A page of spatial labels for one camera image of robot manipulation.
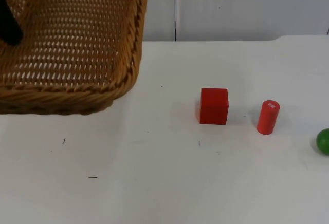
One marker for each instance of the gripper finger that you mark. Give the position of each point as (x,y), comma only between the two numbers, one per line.
(9,28)

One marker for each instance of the brown wicker basket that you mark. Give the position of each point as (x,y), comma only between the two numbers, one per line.
(77,41)

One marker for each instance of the red cylinder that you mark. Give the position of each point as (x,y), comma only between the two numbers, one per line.
(267,117)

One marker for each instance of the red cube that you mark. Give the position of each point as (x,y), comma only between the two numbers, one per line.
(214,107)

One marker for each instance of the green ball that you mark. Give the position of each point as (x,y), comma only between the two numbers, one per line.
(324,141)

